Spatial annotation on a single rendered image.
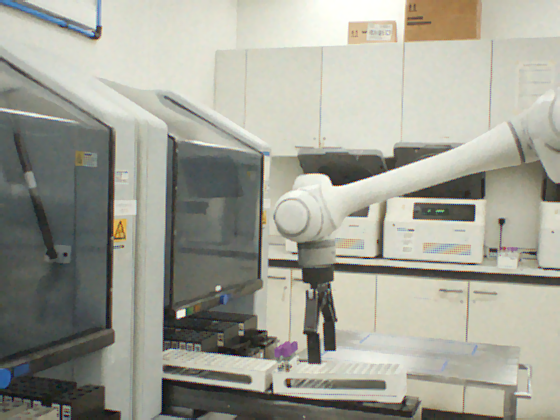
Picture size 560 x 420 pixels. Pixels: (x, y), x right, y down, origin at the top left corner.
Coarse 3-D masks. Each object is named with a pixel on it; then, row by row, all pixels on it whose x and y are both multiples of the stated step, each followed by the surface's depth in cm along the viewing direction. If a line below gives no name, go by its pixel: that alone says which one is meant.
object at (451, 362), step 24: (336, 336) 216; (360, 336) 217; (384, 336) 218; (408, 336) 219; (336, 360) 185; (360, 360) 186; (384, 360) 187; (408, 360) 187; (432, 360) 188; (456, 360) 189; (480, 360) 189; (504, 360) 190; (456, 384) 171; (480, 384) 169; (504, 384) 167; (528, 384) 180; (504, 408) 167
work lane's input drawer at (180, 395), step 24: (168, 384) 163; (192, 384) 161; (192, 408) 160; (216, 408) 158; (240, 408) 156; (264, 408) 154; (288, 408) 152; (312, 408) 150; (336, 408) 149; (360, 408) 148; (384, 408) 146; (408, 408) 146
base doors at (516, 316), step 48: (288, 288) 400; (336, 288) 391; (384, 288) 382; (432, 288) 373; (480, 288) 365; (528, 288) 357; (288, 336) 401; (432, 336) 373; (480, 336) 366; (528, 336) 358; (432, 384) 374
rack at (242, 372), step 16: (176, 352) 171; (192, 352) 172; (176, 368) 170; (192, 368) 170; (208, 368) 160; (224, 368) 159; (240, 368) 158; (256, 368) 158; (272, 368) 161; (224, 384) 159; (240, 384) 158; (256, 384) 156
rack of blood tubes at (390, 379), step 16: (304, 368) 157; (320, 368) 156; (336, 368) 156; (352, 368) 155; (368, 368) 153; (384, 368) 152; (400, 368) 151; (304, 384) 156; (320, 384) 156; (336, 384) 160; (352, 384) 159; (368, 384) 158; (384, 384) 156; (400, 384) 147; (352, 400) 149; (368, 400) 148; (384, 400) 147; (400, 400) 146
